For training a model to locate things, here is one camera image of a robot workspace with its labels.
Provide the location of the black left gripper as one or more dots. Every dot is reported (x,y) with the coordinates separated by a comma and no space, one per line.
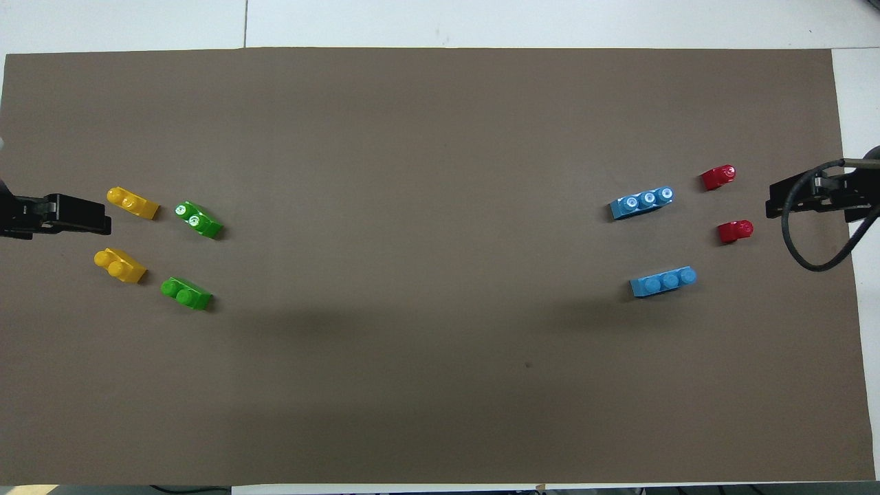
(19,216)

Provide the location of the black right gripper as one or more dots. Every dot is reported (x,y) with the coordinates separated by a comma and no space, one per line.
(859,194)

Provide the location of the green two-stud brick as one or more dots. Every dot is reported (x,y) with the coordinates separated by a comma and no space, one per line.
(187,294)
(201,220)

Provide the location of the blue three-stud brick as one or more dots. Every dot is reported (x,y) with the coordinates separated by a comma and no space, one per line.
(641,203)
(661,282)

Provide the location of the yellow two-stud brick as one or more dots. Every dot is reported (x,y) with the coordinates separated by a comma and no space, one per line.
(122,266)
(135,203)

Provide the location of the red one-stud brick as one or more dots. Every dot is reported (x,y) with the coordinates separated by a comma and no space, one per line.
(734,232)
(717,178)

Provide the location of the tan cardboard corner piece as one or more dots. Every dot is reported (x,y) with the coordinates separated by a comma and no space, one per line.
(27,490)

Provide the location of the brown table mat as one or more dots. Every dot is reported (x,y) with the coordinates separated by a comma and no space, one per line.
(440,172)

